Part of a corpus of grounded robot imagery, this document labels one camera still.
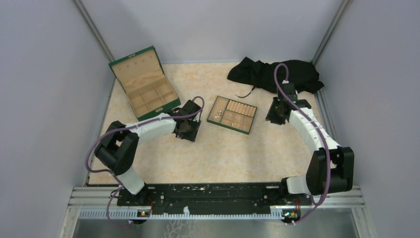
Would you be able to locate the green jewelry box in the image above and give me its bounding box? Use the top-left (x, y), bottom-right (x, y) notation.
top-left (108, 46), bottom-right (181, 121)

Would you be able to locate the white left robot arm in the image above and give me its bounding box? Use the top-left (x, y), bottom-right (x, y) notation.
top-left (90, 99), bottom-right (204, 205)

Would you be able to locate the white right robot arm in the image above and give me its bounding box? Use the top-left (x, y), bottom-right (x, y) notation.
top-left (265, 83), bottom-right (354, 204)

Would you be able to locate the black cloth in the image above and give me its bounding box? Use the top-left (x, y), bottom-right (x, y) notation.
top-left (227, 57), bottom-right (325, 99)

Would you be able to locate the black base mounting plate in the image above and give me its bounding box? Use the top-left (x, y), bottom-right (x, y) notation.
top-left (117, 182), bottom-right (311, 215)

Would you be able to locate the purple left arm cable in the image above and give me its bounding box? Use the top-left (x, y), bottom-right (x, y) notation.
top-left (85, 96), bottom-right (206, 229)

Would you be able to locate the aluminium frame rail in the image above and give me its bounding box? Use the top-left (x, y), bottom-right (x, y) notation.
top-left (67, 185), bottom-right (365, 221)

